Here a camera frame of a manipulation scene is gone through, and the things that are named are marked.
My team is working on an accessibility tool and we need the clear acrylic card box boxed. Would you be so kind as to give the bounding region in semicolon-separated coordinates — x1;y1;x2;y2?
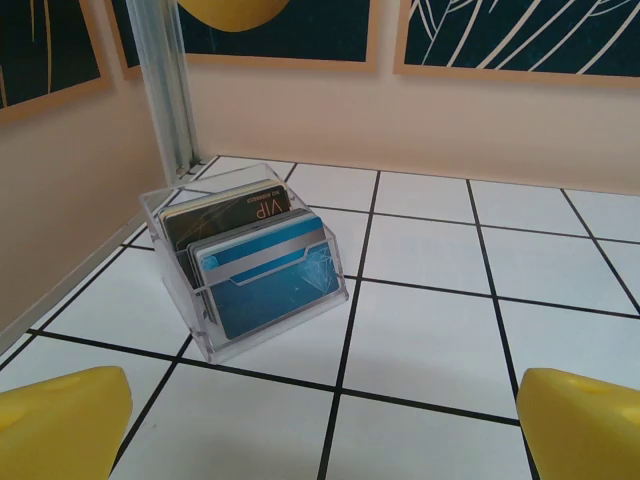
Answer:
138;162;350;365

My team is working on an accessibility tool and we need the blue diamond print card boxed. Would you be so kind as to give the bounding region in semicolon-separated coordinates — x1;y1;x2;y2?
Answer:
197;215;337;341

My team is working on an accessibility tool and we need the aluminium corner post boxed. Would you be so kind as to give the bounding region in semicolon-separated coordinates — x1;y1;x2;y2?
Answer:
124;0;206;176

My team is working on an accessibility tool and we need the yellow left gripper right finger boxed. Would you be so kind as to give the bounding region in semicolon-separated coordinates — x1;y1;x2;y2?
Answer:
516;367;640;480

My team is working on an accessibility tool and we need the black VIP card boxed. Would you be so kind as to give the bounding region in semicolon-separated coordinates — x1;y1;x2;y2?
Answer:
163;185;292;252

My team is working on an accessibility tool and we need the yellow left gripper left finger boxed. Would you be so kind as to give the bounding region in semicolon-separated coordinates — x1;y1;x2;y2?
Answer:
0;365;134;480

